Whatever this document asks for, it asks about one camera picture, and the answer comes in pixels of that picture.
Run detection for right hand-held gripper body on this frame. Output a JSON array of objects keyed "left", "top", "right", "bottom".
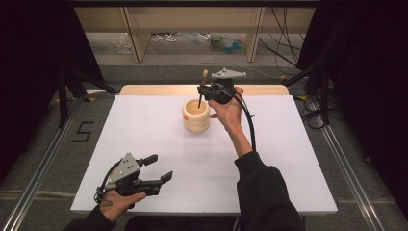
[{"left": 205, "top": 67, "right": 248, "bottom": 106}]

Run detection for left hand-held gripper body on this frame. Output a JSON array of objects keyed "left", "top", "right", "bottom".
[{"left": 103, "top": 152, "right": 163, "bottom": 197}]

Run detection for black brush with wooden handle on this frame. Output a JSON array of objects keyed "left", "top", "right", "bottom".
[{"left": 197, "top": 68, "right": 210, "bottom": 110}]

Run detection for ribbed wooden pen holder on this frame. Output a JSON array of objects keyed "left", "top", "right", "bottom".
[{"left": 181, "top": 98, "right": 212, "bottom": 134}]

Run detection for person's left hand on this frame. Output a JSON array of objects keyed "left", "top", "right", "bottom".
[{"left": 99, "top": 189, "right": 147, "bottom": 223}]

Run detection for person's right hand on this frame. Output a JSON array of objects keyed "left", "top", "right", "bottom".
[{"left": 207, "top": 86, "right": 245, "bottom": 133}]

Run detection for white table board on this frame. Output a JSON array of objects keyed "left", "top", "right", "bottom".
[{"left": 69, "top": 94, "right": 339, "bottom": 216}]

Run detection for green and blue plastic items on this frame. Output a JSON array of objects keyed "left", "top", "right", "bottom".
[{"left": 207, "top": 34, "right": 247, "bottom": 55}]

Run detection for light wooden table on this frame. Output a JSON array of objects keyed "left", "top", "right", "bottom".
[{"left": 119, "top": 84, "right": 291, "bottom": 96}]

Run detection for beige wooden shelf unit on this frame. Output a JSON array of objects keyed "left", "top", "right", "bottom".
[{"left": 74, "top": 6, "right": 317, "bottom": 64}]

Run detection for clear plastic bag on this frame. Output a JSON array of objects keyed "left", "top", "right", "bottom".
[{"left": 113, "top": 32, "right": 133, "bottom": 55}]

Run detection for black metal stand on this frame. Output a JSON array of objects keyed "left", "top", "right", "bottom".
[
  {"left": 282, "top": 62, "right": 332, "bottom": 126},
  {"left": 57, "top": 67, "right": 117, "bottom": 129}
]

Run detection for black curtain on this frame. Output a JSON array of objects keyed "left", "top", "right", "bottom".
[
  {"left": 296, "top": 0, "right": 408, "bottom": 222},
  {"left": 0, "top": 0, "right": 106, "bottom": 186}
]

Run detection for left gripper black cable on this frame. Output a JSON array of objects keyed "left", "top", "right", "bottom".
[{"left": 93, "top": 159, "right": 122, "bottom": 207}]

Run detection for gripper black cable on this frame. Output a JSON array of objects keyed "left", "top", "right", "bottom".
[
  {"left": 93, "top": 159, "right": 122, "bottom": 207},
  {"left": 215, "top": 82, "right": 258, "bottom": 153}
]

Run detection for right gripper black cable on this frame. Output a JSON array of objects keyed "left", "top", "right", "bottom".
[{"left": 215, "top": 82, "right": 258, "bottom": 153}]

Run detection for white rope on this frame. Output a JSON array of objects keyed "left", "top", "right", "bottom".
[{"left": 151, "top": 32, "right": 181, "bottom": 43}]

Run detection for hanging black cables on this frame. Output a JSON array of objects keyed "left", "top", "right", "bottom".
[{"left": 258, "top": 7, "right": 306, "bottom": 69}]

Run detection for coiled black floor cable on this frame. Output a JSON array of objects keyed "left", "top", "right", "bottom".
[{"left": 300, "top": 95, "right": 326, "bottom": 130}]

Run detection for aluminium floor rail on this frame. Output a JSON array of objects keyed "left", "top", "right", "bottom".
[
  {"left": 316, "top": 102, "right": 388, "bottom": 231},
  {"left": 0, "top": 95, "right": 85, "bottom": 231}
]

